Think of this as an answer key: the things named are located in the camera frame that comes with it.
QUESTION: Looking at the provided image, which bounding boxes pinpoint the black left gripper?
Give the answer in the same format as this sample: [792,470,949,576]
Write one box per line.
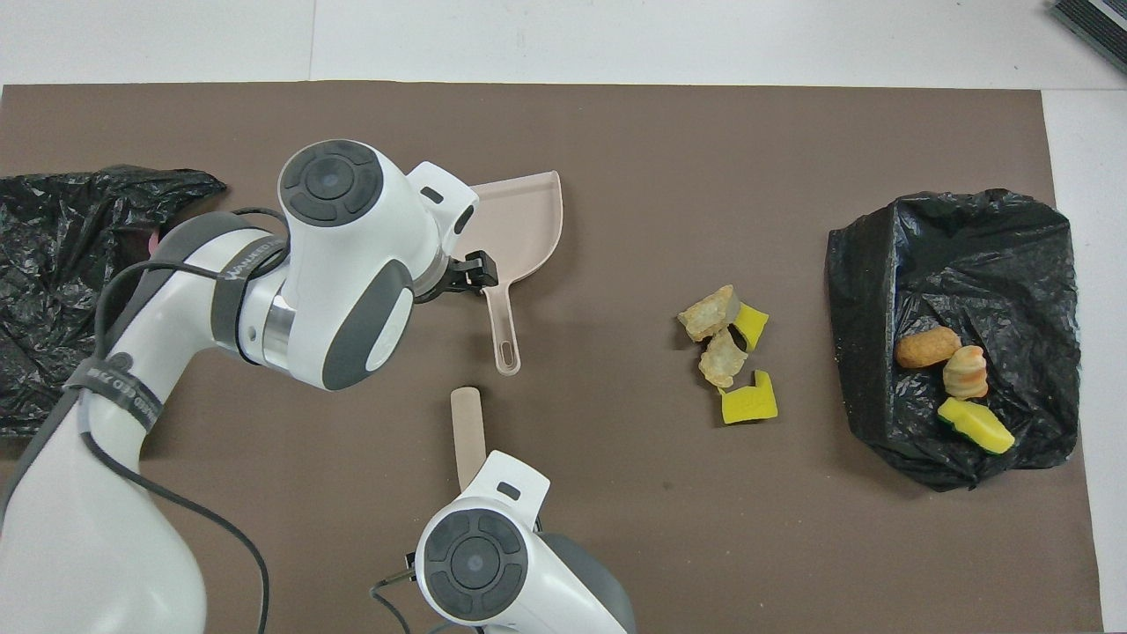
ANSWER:
[415,249,501,301]

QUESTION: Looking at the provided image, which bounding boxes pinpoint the beige plastic dustpan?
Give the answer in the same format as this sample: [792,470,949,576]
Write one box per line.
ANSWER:
[458,170,564,377]

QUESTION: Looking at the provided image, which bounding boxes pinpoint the beige brush black bristles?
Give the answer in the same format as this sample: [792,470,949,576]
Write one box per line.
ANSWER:
[450,387,488,492]

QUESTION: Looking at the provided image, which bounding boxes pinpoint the large tan bread piece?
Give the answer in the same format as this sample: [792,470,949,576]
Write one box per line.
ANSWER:
[677,284,741,343]

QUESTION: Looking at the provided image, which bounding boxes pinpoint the small tan bread piece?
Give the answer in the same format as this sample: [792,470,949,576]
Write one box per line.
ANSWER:
[698,328,750,390]

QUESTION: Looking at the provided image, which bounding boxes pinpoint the small yellow sponge piece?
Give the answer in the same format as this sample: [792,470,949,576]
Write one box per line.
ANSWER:
[733,302,770,351]

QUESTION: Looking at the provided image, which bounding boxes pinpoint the notched yellow sponge piece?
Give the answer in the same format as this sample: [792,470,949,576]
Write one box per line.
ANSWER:
[720,370,779,425]

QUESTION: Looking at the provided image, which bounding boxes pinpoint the brown bread roll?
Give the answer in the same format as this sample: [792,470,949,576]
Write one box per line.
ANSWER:
[895,327,962,369]

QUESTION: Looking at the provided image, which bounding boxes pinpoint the pale bread piece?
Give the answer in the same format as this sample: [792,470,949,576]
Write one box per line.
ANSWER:
[942,345,989,400]

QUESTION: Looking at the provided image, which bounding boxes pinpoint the yellow green sponge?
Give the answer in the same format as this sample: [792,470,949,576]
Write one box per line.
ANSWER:
[937,397,1016,455]

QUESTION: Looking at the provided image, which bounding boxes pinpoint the black plastic trash bag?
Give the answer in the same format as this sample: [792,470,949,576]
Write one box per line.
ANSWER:
[825,188,1080,492]
[0,165,228,441]

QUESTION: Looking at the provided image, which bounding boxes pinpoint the brown table mat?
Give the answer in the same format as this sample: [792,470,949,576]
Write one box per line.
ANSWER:
[0,81,1104,634]

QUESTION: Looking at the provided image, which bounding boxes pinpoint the dark ribbed grate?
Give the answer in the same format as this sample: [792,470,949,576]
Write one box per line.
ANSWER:
[1048,0,1127,76]

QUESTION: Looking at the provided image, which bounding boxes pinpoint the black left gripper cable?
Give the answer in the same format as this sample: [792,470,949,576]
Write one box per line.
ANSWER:
[88,207,287,634]

